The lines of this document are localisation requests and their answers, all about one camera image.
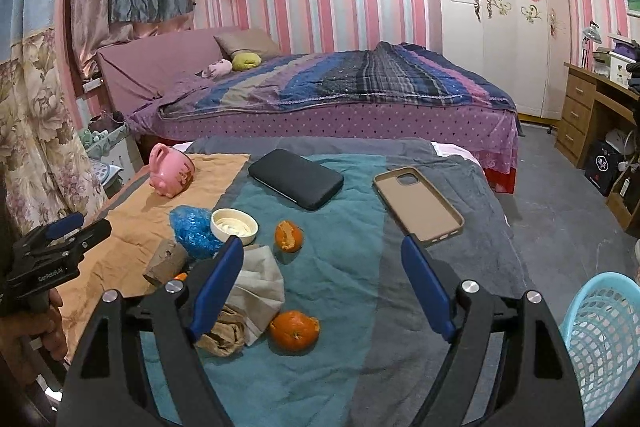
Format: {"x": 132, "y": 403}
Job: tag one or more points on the small orange peel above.
{"x": 289, "y": 237}

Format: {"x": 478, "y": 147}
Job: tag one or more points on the yellow plush toy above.
{"x": 246, "y": 61}

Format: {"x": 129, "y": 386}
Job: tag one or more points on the floral curtain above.
{"x": 45, "y": 132}

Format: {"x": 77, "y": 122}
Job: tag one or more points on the wooden desk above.
{"x": 575, "y": 107}

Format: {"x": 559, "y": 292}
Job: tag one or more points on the white cloth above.
{"x": 260, "y": 287}

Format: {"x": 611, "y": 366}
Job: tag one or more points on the pink plush toy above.
{"x": 219, "y": 68}
{"x": 170, "y": 172}

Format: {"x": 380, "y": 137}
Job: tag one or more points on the black box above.
{"x": 602, "y": 167}

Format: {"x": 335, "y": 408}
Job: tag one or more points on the tan pillow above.
{"x": 247, "y": 41}

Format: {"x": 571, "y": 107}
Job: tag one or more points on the plaid striped blanket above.
{"x": 350, "y": 77}

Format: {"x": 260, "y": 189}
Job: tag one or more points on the person's left hand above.
{"x": 47, "y": 332}

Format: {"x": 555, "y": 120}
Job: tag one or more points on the cardboard box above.
{"x": 625, "y": 202}

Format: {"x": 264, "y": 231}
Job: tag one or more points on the white nightstand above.
{"x": 117, "y": 152}

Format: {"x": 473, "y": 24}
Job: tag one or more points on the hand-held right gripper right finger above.
{"x": 425, "y": 287}

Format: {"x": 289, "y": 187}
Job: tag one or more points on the black folio phone case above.
{"x": 295, "y": 179}

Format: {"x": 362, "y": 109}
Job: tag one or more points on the orange cloth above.
{"x": 120, "y": 232}

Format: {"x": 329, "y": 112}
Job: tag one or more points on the desk lamp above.
{"x": 591, "y": 37}

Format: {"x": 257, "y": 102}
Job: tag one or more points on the whole orange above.
{"x": 292, "y": 332}

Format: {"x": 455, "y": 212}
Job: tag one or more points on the blue plastic bag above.
{"x": 192, "y": 229}

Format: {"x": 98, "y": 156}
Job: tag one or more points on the brown paper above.
{"x": 225, "y": 332}

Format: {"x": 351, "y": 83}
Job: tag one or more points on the tiny orange peel scrap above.
{"x": 181, "y": 277}

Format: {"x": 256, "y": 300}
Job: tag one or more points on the tan phone case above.
{"x": 420, "y": 207}

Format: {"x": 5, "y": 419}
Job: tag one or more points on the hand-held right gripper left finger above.
{"x": 220, "y": 289}

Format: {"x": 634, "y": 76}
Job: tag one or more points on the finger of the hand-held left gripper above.
{"x": 62, "y": 226}
{"x": 92, "y": 233}

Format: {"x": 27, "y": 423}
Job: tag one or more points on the purple bed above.
{"x": 325, "y": 127}

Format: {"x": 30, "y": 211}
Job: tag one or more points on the white wardrobe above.
{"x": 500, "y": 42}

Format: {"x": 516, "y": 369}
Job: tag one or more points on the teal towel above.
{"x": 325, "y": 287}

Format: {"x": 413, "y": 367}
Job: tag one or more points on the turquoise plastic basket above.
{"x": 600, "y": 347}

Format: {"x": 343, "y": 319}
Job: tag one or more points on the cardboard tape roll core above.
{"x": 165, "y": 262}

